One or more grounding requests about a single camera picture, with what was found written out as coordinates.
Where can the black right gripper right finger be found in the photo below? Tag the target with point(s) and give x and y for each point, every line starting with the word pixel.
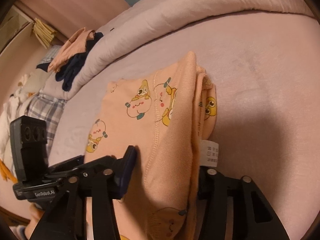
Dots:
pixel 253 215

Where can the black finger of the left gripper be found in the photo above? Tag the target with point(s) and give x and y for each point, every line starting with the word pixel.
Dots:
pixel 77 164

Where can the navy folded garment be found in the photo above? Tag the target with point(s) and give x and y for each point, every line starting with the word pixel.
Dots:
pixel 71 69

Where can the lilac folded duvet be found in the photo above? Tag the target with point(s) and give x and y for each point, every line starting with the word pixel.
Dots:
pixel 148 20

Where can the plaid pillow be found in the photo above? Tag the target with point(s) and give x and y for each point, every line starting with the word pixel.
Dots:
pixel 43 107

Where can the lilac bed sheet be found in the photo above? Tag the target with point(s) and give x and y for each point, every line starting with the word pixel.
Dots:
pixel 266 70

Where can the white crumpled clothes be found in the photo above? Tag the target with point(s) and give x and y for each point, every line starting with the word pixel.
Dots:
pixel 29 85

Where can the orange plush item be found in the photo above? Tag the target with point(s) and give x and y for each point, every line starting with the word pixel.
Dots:
pixel 6 174

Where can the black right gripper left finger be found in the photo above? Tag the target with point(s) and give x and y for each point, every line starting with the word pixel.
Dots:
pixel 103 180

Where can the yellow tassel hanging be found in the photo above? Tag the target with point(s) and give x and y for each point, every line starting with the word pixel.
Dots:
pixel 44 33

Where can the peach folded garment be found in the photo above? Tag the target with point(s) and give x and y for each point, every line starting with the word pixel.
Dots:
pixel 74 45

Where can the orange duck print garment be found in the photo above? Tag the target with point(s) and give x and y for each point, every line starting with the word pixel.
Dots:
pixel 166 116

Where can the person's left hand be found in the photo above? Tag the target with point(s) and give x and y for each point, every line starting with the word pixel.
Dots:
pixel 36 215

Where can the striped blue folded cloth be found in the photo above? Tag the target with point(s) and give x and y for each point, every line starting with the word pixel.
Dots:
pixel 48 58

